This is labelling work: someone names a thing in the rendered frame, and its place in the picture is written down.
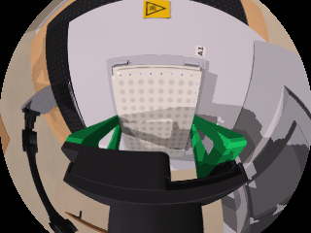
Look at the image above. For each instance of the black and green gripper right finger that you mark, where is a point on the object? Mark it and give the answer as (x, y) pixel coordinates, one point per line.
(227, 145)

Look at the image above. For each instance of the white well plate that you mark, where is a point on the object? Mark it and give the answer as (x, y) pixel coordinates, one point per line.
(156, 105)

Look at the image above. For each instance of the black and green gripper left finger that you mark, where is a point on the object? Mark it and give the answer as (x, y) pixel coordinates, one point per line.
(91, 136)

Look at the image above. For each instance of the grey benchtop lab instrument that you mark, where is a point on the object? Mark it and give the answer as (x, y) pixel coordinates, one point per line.
(244, 87)

